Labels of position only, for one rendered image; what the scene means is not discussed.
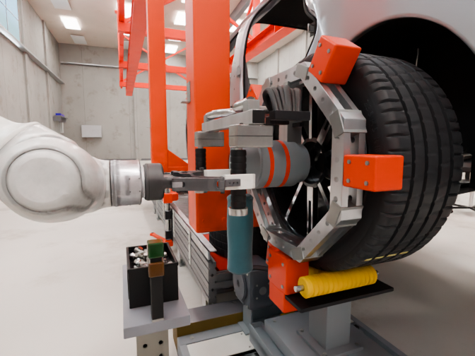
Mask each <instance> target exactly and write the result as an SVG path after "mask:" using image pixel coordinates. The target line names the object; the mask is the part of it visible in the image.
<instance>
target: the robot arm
mask: <svg viewBox="0 0 475 356"><path fill-rule="evenodd" d="M230 170H231V169H224V170H204V168H203V167H200V168H199V170H193V171H171V172H164V171H163V166H162V165H161V164H160V163H145V165H143V167H141V164H140V161H139V160H111V161H110V160H100V159H97V158H94V157H92V156H91V155H90V154H89V153H87V152H86V151H85V150H84V149H82V148H80V147H79V146H78V145H77V144H76V142H74V141H72V140H71V139H69V138H67V137H65V136H63V135H61V134H59V133H57V132H55V131H53V130H51V129H49V128H47V127H46V126H43V125H42V124H40V123H39V122H36V121H34V122H30V123H23V124H21V123H15V122H13V121H9V120H7V119H5V118H3V117H1V116H0V200H1V201H2V202H3V203H4V204H5V205H6V206H7V207H8V208H10V209H11V210H12V211H13V212H14V213H16V214H18V215H19V216H21V217H23V218H26V219H29V220H32V221H35V222H39V223H61V222H66V221H69V220H73V219H76V218H79V217H81V216H82V215H84V214H86V213H93V212H95V211H97V210H100V209H102V208H108V207H113V206H115V207H118V206H128V205H130V206H131V205H138V204H139V205H141V202H142V198H144V199H145V200H147V201H154V200H162V199H163V197H164V194H165V192H164V190H165V189H172V191H174V192H176V191H220V192H221V194H224V193H225V190H236V189H254V188H255V174H230ZM217 182H218V186H217Z"/></svg>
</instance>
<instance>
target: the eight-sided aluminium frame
mask: <svg viewBox="0 0 475 356"><path fill-rule="evenodd" d="M310 64H311V62H306V61H304V62H303V63H300V64H297V65H296V66H294V67H291V68H289V69H287V70H285V71H282V72H280V73H278V74H276V75H275V76H272V77H268V78H267V79H266V80H265V82H264V84H263V86H262V90H261V92H260V95H259V98H258V100H259V106H266V105H265V104H264V101H263V98H262V93H263V91H264V89H265V88H268V87H274V86H276V85H279V86H282V85H283V83H285V82H287V81H290V83H291V84H294V83H297V82H299V85H305V87H306V88H307V89H308V91H309V92H310V94H311V96H312V97H313V98H314V100H315V102H316V103H317V105H318V106H319V108H320V109H321V111H322V112H323V114H324V115H325V117H326V118H327V120H328V121H329V123H330V124H331V126H332V163H331V184H330V205H329V211H328V212H327V214H326V215H325V216H324V217H323V218H322V219H321V220H320V221H319V222H318V223H317V225H316V226H315V227H314V228H313V229H312V231H311V232H310V233H309V234H308V235H307V237H306V238H304V239H302V238H300V237H298V236H296V235H294V234H292V233H290V232H288V231H287V230H285V229H283V228H282V227H281V226H280V223H279V221H278V218H277V216H276V213H275V211H274V208H273V206H272V203H271V200H270V198H269V195H268V193H267V191H266V188H256V189H247V193H248V194H250V195H252V196H253V197H254V198H253V209H254V213H255V215H256V218H257V222H258V224H259V227H260V230H261V234H262V236H263V238H264V240H266V242H268V241H269V242H270V243H271V244H272V245H274V246H275V247H276V248H277V249H279V250H281V251H282V252H284V253H285V254H287V255H289V256H290V257H291V258H293V260H296V261H297V262H299V263H302V262H307V261H315V260H318V259H319V258H320V257H321V256H323V254H324V253H325V252H326V251H327V250H328V249H329V248H331V247H332V246H333V245H334V244H335V243H336V242H337V241H338V240H339V239H340V238H341V237H342V236H344V235H345V234H346V233H347V232H348V231H349V230H350V229H351V228H352V227H353V226H354V225H357V222H358V221H359V220H360V219H361V218H362V209H363V205H362V202H363V190H362V189H354V188H350V187H346V186H344V185H343V180H344V156H345V155H359V154H365V134H366V133H367V129H366V119H365V117H364V116H363V114H362V112H361V110H358V108H357V107H356V106H355V105H354V103H353V102H352V101H351V99H350V98H349V96H348V95H347V94H346V93H345V92H344V90H343V89H342V87H341V86H340V85H339V84H331V83H320V82H319V81H318V80H317V79H316V78H315V77H314V76H313V75H312V74H311V73H310V72H309V71H308V70H309V67H310ZM261 202H262V203H261ZM266 218H267V219H266Z"/></svg>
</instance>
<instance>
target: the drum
mask: <svg viewBox="0 0 475 356"><path fill-rule="evenodd" d="M242 149H243V150H246V151H247V155H246V158H247V162H246V164H247V168H246V170H247V174H255V189H256V188H268V187H281V186H294V185H296V184H297V183H298V182H303V181H304V180H305V179H306V178H307V176H308V174H309V171H310V155H309V153H308V151H307V148H306V147H305V146H303V145H302V144H299V143H296V142H287V141H280V140H274V141H273V147H271V148H242Z"/></svg>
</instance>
